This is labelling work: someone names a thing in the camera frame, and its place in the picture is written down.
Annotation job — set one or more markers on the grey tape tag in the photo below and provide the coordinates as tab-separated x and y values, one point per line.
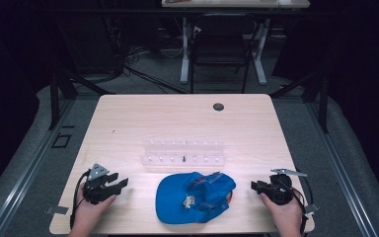
57	210
312	209

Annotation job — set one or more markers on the aluminium floor rail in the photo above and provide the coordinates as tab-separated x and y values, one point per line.
29	168
340	171

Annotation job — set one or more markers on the blue baseball cap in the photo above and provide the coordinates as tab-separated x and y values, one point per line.
190	200

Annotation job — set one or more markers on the black metal frame stand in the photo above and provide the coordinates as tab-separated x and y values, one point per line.
316	92
62	82

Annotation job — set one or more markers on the black chair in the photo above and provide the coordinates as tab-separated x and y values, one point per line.
222	46

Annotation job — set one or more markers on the white-legged desk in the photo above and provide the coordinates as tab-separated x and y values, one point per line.
230	3

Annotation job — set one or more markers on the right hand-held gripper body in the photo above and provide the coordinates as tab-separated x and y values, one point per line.
278	189

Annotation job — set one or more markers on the clear acrylic peg rack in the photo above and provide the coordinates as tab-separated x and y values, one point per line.
184	153

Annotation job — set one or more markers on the small dark screw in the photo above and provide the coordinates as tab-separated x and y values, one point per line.
184	159

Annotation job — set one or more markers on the person's left hand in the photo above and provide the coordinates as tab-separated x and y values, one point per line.
90	210

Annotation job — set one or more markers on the person's right hand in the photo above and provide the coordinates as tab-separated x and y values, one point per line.
284	214

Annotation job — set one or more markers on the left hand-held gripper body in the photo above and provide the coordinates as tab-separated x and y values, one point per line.
95	191

